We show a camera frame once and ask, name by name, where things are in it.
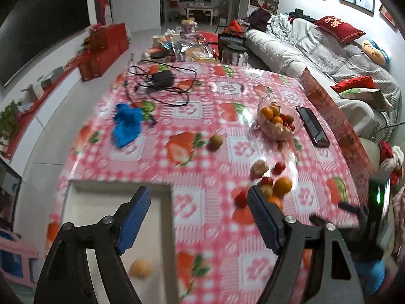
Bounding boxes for fruit print cushion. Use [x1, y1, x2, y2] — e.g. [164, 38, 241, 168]
[338, 87, 394, 112]

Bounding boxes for white dining table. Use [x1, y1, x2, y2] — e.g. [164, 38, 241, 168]
[185, 3, 219, 26]

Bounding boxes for pink strawberry print tablecloth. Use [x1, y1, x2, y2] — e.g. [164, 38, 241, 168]
[46, 60, 375, 304]

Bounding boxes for wall picture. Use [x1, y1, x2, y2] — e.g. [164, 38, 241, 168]
[250, 0, 279, 11]

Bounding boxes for patterned quilt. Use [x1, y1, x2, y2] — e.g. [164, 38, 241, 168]
[266, 13, 296, 43]

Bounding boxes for red and white cloth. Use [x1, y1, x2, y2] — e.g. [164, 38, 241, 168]
[378, 141, 405, 194]

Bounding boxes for clear fruit bowl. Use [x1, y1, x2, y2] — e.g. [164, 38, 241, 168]
[255, 97, 302, 141]

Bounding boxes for black smartphone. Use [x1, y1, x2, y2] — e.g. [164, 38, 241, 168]
[296, 106, 330, 148]

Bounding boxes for stack of red gift boxes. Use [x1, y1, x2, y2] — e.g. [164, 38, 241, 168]
[77, 23, 132, 82]

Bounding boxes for dark clothes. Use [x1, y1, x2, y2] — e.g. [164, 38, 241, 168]
[248, 8, 273, 32]

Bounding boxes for black cable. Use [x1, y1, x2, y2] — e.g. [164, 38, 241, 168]
[125, 60, 198, 127]

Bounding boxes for pink blanket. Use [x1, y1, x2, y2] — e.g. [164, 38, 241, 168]
[391, 185, 405, 260]

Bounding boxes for yellow plush pillow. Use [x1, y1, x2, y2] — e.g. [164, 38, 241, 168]
[361, 38, 393, 65]

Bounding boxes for bright orange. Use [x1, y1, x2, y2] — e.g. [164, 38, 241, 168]
[273, 177, 293, 198]

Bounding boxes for black power adapter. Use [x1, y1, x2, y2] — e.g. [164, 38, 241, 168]
[151, 70, 175, 90]

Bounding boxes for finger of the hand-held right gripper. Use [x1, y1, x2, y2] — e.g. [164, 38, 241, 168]
[338, 201, 369, 229]

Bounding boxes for white TV cabinet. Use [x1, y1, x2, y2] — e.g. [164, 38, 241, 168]
[0, 51, 92, 162]

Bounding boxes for green plant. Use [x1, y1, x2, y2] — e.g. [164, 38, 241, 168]
[0, 100, 24, 137]

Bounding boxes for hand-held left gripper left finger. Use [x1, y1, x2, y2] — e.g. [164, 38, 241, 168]
[33, 185, 152, 304]

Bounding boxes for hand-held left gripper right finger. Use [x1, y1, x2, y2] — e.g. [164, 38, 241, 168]
[247, 186, 364, 304]

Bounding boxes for grey sofa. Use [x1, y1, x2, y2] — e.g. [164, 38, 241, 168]
[245, 16, 405, 153]

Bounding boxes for red rug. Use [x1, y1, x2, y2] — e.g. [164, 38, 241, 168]
[190, 30, 222, 54]

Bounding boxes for red tomato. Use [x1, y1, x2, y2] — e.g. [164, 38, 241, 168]
[233, 190, 250, 209]

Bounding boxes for plain red cushion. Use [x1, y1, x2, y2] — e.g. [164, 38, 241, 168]
[331, 76, 377, 94]

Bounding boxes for red embroidered cushion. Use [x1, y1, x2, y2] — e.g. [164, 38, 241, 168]
[315, 15, 367, 43]

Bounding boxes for blue cloth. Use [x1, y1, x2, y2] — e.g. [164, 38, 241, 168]
[111, 103, 144, 148]

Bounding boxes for heap of mandarins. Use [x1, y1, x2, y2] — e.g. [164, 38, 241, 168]
[259, 101, 296, 134]

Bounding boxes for grey striped blanket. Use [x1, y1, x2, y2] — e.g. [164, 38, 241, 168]
[286, 17, 401, 115]

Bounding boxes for pale mandarin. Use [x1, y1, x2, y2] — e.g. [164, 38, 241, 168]
[250, 160, 269, 178]

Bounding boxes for white tray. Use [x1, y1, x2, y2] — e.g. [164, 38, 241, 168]
[62, 180, 176, 304]

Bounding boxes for black television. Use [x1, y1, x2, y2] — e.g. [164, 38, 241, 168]
[0, 0, 92, 87]

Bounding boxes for beige leather sofa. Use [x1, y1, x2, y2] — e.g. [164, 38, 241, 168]
[357, 138, 385, 178]

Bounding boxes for black gooseneck holder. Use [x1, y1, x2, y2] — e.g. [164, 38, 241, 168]
[370, 114, 405, 140]

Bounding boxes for pale orange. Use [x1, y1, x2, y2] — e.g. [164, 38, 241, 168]
[129, 259, 152, 278]

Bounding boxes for brown kiwi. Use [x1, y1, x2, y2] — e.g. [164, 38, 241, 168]
[207, 134, 225, 151]

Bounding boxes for pile of snack packets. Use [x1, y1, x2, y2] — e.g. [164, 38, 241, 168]
[147, 27, 222, 64]

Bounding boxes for red framed photo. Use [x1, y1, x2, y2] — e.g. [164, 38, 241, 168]
[378, 4, 397, 27]

